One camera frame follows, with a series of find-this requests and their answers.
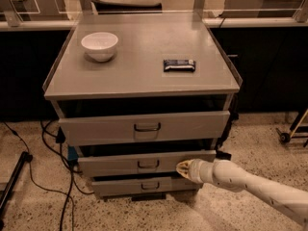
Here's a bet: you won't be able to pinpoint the grey drawer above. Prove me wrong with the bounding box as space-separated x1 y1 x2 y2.
59 111 230 145
92 176 201 197
78 150 216 177

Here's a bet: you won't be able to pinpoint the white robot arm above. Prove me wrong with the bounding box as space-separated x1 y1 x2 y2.
176 159 308 231

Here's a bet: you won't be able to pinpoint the grey bottom drawer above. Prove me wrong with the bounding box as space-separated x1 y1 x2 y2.
92 176 201 197

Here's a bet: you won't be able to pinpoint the grey top drawer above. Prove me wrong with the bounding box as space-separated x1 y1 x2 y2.
59 111 230 145

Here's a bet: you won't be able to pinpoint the grey drawer cabinet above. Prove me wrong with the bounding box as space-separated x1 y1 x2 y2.
41 13 243 166

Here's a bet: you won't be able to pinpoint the dark blue snack bar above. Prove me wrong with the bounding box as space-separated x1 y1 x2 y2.
164 60 196 72

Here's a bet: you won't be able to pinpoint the white ceramic bowl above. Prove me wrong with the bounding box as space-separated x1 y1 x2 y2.
81 32 118 62

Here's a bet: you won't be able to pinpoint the black floor stand bar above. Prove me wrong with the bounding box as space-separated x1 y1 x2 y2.
0 151 33 231

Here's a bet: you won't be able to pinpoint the wheeled cart frame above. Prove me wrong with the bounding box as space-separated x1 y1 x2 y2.
276 108 308 147

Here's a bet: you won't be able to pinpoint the black floor cables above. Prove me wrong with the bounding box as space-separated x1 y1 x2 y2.
0 118 95 231

